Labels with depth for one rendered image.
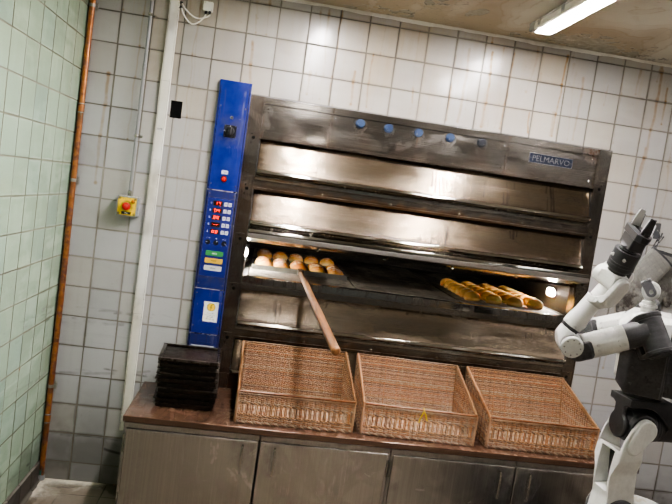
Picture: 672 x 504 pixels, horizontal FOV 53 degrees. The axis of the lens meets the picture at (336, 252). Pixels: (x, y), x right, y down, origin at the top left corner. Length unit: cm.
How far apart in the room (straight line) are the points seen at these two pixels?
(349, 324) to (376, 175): 80
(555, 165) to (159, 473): 251
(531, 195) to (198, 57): 187
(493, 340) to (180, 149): 193
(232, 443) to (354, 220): 127
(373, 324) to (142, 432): 129
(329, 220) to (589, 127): 147
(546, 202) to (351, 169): 106
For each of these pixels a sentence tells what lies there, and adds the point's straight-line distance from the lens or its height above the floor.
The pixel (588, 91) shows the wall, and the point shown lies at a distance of 393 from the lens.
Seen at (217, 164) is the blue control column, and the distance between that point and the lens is 349.
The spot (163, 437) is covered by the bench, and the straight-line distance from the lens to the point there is 320.
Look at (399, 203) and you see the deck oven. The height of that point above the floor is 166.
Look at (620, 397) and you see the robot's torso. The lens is 281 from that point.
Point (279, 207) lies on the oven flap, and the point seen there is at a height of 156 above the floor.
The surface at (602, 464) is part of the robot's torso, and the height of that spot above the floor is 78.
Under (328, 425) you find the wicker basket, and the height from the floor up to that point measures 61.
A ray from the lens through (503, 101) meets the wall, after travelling 374.
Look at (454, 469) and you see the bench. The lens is 335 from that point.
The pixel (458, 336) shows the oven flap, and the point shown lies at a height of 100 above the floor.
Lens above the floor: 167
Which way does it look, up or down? 5 degrees down
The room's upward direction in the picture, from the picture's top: 8 degrees clockwise
